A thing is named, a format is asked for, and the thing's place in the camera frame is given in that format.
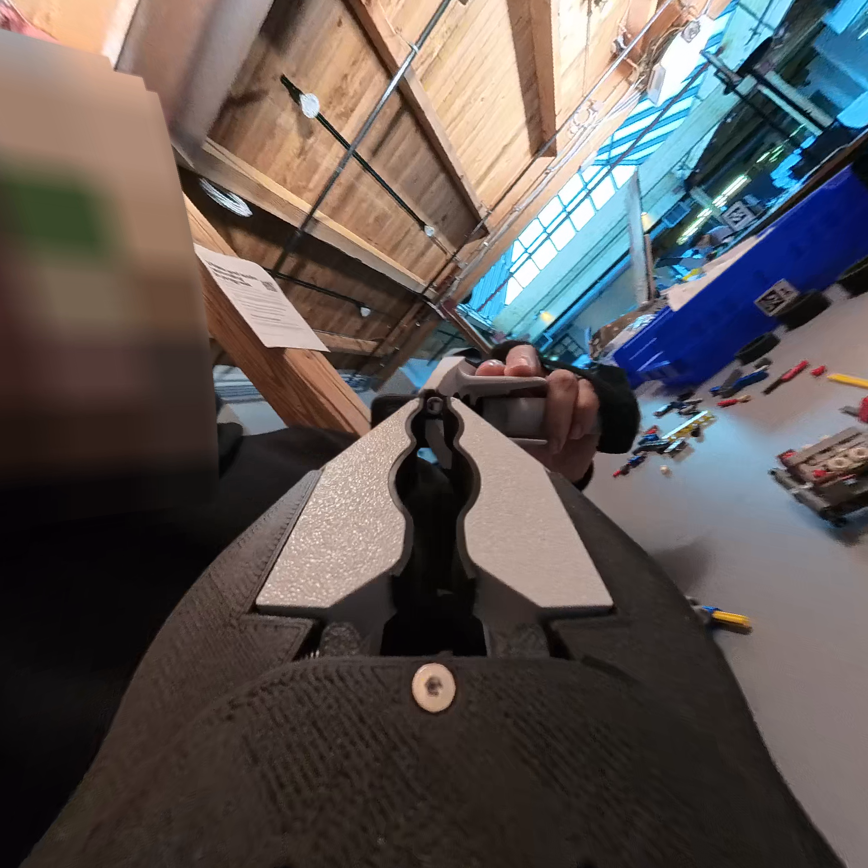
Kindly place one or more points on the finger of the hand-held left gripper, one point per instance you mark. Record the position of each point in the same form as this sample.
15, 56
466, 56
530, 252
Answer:
441, 444

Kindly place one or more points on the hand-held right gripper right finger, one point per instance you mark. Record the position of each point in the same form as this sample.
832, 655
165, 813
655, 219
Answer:
536, 536

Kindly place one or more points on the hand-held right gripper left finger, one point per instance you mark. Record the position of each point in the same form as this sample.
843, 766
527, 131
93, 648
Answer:
332, 536

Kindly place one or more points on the grey lego suspension assembly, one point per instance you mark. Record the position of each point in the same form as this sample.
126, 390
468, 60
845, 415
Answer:
731, 618

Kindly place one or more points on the scatter of loose lego pieces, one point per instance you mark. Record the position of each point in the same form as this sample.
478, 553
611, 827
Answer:
668, 441

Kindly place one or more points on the red and black lego axle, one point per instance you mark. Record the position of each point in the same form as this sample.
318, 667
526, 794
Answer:
786, 377

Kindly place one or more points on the grey lego chassis assembly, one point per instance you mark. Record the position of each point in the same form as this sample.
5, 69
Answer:
824, 475

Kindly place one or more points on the yellow lego beam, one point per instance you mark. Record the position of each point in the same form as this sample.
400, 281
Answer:
847, 380

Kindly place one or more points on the person's left hand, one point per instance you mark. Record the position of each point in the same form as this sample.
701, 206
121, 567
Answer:
573, 420

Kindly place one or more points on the white paper notice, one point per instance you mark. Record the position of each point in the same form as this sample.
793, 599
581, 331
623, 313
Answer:
264, 298

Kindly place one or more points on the black rubber tire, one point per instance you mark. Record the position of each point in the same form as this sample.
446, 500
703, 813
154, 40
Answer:
807, 312
856, 279
758, 349

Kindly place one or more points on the black and white tag sign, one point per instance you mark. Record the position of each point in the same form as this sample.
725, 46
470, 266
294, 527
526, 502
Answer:
778, 298

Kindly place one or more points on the large blue bin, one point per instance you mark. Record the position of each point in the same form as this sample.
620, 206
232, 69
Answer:
780, 258

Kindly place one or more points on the black ceiling track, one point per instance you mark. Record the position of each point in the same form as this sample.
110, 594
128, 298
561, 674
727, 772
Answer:
352, 146

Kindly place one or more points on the round white ceiling light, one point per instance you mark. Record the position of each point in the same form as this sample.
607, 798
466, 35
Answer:
226, 197

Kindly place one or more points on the wooden post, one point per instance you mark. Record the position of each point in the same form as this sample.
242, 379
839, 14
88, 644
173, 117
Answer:
298, 386

